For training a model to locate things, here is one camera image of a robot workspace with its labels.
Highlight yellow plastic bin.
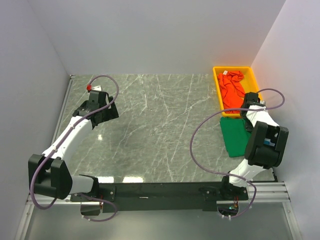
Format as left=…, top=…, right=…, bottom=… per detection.
left=212, top=66, right=259, bottom=118

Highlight blue folded t-shirt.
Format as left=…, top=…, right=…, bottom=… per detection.
left=263, top=138, right=275, bottom=147

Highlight orange t-shirt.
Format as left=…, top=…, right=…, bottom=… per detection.
left=217, top=71, right=245, bottom=109

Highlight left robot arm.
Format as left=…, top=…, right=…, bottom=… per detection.
left=28, top=90, right=119, bottom=200

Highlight purple cable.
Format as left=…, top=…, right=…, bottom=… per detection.
left=29, top=74, right=120, bottom=222
left=189, top=87, right=286, bottom=221

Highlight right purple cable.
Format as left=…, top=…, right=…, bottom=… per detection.
left=189, top=87, right=286, bottom=221

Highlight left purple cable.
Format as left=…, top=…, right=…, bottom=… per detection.
left=29, top=74, right=120, bottom=222

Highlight black base beam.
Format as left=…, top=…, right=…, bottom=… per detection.
left=69, top=181, right=250, bottom=216

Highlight aluminium frame rail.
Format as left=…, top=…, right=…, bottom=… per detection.
left=25, top=182, right=291, bottom=206

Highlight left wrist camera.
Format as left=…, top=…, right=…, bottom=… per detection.
left=86, top=84, right=102, bottom=93

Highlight green t-shirt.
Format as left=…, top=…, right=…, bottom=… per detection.
left=219, top=117, right=251, bottom=158

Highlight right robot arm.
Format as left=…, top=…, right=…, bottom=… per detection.
left=219, top=92, right=289, bottom=198

